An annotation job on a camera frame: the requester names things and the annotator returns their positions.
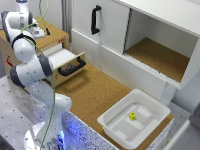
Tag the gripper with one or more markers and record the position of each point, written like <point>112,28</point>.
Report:
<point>38,32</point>

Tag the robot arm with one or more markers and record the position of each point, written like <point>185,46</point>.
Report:
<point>33,71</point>

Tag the wooden drawer box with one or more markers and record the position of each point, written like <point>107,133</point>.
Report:
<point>55,36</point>

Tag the wooden drawer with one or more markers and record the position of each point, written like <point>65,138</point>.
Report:
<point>65,57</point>

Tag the white sliding door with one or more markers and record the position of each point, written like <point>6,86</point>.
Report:
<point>110,23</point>

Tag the white cabinet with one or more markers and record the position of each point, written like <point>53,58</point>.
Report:
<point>160,20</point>

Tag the yellow block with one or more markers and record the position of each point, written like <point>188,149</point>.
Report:
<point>132,116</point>

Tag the white plastic box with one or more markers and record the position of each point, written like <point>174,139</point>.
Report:
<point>146,106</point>

